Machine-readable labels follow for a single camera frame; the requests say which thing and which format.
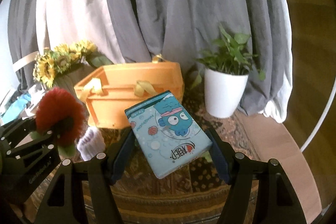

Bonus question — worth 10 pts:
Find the white knitted sock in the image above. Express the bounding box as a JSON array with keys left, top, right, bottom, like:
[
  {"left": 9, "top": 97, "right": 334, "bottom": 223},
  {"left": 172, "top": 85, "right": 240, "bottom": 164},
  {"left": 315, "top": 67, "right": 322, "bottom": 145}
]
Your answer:
[{"left": 77, "top": 126, "right": 105, "bottom": 161}]

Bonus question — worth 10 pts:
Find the patterned oriental rug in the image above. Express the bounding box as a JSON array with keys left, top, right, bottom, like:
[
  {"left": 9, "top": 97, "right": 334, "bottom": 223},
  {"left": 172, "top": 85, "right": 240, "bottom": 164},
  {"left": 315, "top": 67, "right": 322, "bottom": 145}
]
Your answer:
[{"left": 26, "top": 97, "right": 261, "bottom": 224}]

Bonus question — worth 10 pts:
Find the white desk lamp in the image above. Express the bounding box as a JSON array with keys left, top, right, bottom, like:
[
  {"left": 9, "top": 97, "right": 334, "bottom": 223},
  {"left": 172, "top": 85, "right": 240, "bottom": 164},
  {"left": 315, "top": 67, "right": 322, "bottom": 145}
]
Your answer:
[{"left": 12, "top": 51, "right": 39, "bottom": 73}]

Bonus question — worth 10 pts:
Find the blue cloth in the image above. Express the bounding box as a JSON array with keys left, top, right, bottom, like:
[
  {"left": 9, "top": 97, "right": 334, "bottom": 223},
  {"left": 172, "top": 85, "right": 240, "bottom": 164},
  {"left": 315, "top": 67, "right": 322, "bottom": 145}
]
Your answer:
[{"left": 1, "top": 94, "right": 31, "bottom": 125}]

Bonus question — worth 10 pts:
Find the red fluffy plush toy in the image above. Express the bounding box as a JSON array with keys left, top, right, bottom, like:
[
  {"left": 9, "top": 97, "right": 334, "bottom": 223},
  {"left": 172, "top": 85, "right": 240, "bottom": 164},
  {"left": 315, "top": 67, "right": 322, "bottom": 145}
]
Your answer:
[{"left": 29, "top": 87, "right": 86, "bottom": 158}]

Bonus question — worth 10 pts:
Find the green plant white pot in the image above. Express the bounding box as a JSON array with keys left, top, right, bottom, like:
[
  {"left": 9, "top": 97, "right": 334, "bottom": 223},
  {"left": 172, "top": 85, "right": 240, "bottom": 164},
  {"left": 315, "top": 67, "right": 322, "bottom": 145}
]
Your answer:
[{"left": 190, "top": 23, "right": 266, "bottom": 118}]

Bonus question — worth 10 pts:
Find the blue tissue pack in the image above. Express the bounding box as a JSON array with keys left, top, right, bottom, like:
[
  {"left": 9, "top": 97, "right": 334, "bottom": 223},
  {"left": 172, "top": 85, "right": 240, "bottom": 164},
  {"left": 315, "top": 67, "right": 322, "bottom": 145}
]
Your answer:
[{"left": 125, "top": 90, "right": 213, "bottom": 179}]

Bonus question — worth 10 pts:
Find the sunflower bouquet in vase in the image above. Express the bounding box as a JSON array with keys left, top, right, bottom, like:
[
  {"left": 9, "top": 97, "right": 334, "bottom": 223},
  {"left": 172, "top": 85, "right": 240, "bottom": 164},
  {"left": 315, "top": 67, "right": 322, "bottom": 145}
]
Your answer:
[{"left": 33, "top": 40, "right": 112, "bottom": 96}]

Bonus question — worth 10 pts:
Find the orange plastic crate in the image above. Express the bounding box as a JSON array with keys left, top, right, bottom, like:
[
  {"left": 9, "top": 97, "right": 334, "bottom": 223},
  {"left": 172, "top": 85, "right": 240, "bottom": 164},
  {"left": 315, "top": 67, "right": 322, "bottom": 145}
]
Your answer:
[{"left": 74, "top": 55, "right": 184, "bottom": 129}]

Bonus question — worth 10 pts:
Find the beige curtain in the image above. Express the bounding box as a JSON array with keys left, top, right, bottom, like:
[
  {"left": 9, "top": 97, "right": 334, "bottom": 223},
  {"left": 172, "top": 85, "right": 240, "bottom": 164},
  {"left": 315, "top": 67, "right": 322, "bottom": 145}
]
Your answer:
[{"left": 36, "top": 0, "right": 125, "bottom": 63}]

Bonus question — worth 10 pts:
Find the grey curtain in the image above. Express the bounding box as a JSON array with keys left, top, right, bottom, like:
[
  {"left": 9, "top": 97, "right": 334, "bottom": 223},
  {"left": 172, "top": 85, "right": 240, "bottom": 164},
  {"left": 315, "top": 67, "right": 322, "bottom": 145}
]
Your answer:
[{"left": 5, "top": 0, "right": 293, "bottom": 123}]

